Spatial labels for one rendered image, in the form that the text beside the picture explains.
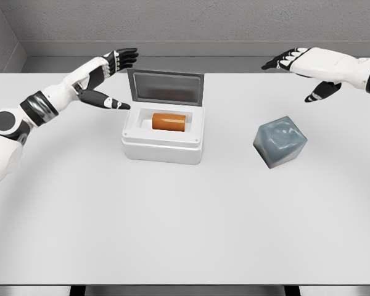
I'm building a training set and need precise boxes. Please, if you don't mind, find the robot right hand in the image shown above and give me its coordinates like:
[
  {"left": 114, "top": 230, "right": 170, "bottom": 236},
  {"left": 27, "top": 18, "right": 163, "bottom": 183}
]
[{"left": 261, "top": 46, "right": 355, "bottom": 104}]

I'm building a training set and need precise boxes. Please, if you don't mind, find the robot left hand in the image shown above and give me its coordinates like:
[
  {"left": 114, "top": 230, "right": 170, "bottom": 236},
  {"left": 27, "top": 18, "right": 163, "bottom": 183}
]
[{"left": 68, "top": 47, "right": 139, "bottom": 112}]

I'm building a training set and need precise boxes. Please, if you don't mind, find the grey box lid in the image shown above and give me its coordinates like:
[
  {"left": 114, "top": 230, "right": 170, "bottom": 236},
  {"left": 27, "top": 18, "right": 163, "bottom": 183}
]
[{"left": 126, "top": 68, "right": 205, "bottom": 109}]

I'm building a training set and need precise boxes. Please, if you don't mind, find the grey-blue cube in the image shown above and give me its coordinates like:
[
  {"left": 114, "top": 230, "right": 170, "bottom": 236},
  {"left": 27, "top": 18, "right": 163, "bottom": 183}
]
[{"left": 253, "top": 115, "right": 308, "bottom": 170}]

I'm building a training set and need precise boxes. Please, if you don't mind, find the orange cylinder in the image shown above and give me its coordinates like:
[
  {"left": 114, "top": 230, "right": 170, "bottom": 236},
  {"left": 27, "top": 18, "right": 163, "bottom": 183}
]
[{"left": 152, "top": 112, "right": 186, "bottom": 133}]

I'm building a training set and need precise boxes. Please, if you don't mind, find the white box base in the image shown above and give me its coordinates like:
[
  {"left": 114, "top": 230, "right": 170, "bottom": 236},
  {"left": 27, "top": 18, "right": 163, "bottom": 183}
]
[{"left": 121, "top": 105, "right": 205, "bottom": 166}]

